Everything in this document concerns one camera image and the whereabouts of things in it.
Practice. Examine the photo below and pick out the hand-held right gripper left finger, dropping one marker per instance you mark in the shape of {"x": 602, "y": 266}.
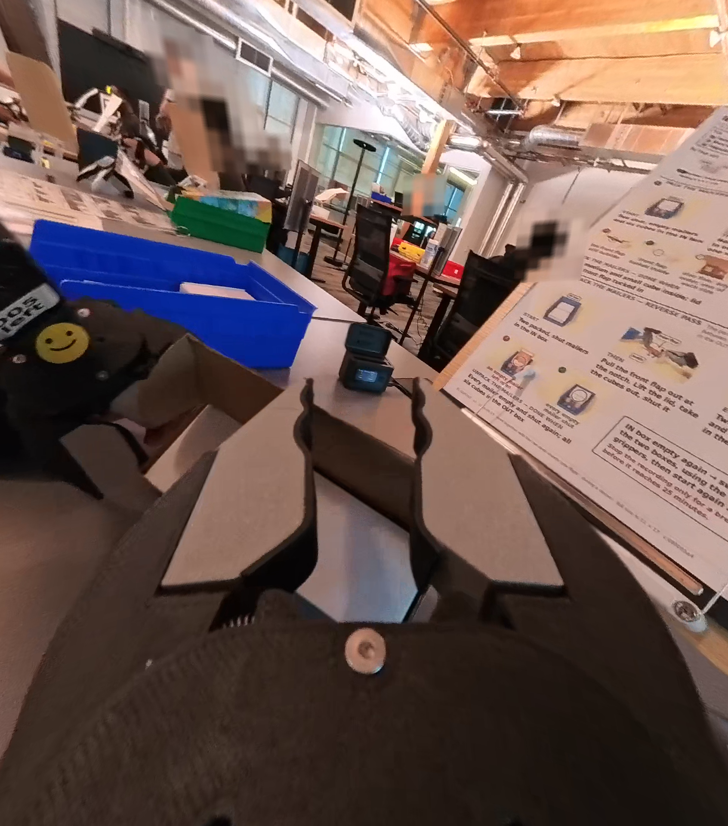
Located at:
{"x": 241, "y": 510}

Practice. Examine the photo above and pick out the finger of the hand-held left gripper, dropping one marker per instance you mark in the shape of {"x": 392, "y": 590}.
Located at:
{"x": 102, "y": 452}
{"x": 157, "y": 400}

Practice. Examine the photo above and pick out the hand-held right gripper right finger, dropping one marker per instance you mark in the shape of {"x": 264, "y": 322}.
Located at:
{"x": 486, "y": 516}

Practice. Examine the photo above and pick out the white cardboard mailer box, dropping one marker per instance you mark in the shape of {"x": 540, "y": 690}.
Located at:
{"x": 235, "y": 387}
{"x": 215, "y": 290}

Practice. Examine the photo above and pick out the blue plastic bin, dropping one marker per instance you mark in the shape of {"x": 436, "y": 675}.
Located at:
{"x": 241, "y": 335}

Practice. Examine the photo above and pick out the green plastic bin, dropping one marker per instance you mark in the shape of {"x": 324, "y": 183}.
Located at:
{"x": 222, "y": 235}

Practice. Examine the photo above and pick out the black charging case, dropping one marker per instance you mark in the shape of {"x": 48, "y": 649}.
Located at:
{"x": 364, "y": 368}

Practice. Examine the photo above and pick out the printed instruction sheet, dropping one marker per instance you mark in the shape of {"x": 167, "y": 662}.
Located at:
{"x": 628, "y": 387}

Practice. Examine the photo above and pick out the black mesh office chair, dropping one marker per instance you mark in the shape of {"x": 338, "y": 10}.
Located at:
{"x": 474, "y": 310}
{"x": 374, "y": 258}

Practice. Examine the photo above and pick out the colourful printed pack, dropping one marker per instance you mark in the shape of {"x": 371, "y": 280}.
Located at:
{"x": 238, "y": 206}

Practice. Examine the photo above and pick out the red bag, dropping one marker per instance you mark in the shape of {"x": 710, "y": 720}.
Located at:
{"x": 406, "y": 274}

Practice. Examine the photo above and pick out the yellow case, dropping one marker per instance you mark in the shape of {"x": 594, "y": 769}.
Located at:
{"x": 409, "y": 250}

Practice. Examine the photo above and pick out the black floor lamp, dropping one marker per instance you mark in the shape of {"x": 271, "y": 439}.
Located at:
{"x": 354, "y": 193}

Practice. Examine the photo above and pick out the brown cardboard sheet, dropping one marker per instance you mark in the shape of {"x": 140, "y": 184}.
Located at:
{"x": 41, "y": 103}

